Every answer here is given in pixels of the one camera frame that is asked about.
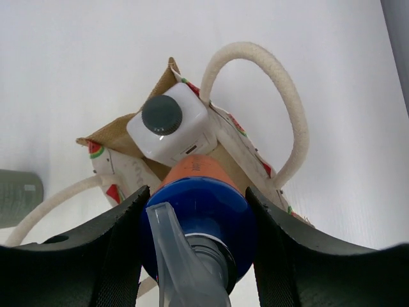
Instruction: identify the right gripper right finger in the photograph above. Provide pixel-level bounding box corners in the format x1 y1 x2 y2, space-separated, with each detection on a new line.
245 187 408 306

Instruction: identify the green bottle beige cap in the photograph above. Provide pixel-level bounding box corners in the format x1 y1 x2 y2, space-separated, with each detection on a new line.
0 169 44 228

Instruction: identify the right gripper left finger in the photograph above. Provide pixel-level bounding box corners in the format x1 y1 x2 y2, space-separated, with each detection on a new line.
1 186 150 306

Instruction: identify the white bottle dark cap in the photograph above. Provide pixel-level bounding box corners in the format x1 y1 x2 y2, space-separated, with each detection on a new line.
127 83 217 166

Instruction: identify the right aluminium frame post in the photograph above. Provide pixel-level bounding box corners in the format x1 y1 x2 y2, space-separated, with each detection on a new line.
381 0 409 111

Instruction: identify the watermelon print canvas bag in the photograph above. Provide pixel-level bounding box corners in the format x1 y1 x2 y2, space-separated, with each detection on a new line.
4 41 317 301

